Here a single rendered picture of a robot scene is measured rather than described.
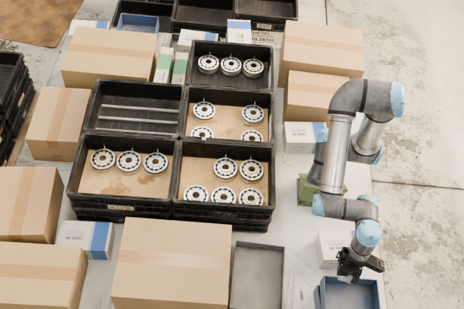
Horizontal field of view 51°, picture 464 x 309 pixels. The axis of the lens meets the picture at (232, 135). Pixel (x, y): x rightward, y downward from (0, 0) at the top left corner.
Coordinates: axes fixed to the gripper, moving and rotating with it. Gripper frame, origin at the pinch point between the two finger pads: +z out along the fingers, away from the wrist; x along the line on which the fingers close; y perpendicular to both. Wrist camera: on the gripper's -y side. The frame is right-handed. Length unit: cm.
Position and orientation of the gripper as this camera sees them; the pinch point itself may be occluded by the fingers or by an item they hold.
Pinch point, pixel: (349, 279)
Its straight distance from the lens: 194.6
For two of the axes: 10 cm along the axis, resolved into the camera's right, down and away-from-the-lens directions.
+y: -9.9, -1.1, 0.0
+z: -0.8, 6.6, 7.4
